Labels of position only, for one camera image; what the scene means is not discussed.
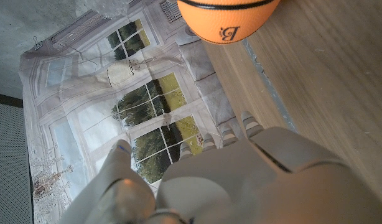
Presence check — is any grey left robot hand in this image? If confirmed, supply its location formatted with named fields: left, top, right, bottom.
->
left=58, top=111, right=382, bottom=224

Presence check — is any small orange basketball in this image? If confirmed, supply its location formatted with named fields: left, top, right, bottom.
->
left=177, top=0, right=282, bottom=45

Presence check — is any printed window backdrop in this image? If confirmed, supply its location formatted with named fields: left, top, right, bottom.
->
left=18, top=0, right=241, bottom=224

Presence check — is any grey perforated panel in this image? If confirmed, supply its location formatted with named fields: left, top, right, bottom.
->
left=0, top=91, right=35, bottom=224

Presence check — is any black binder clip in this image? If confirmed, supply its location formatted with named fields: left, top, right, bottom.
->
left=32, top=35, right=44, bottom=50

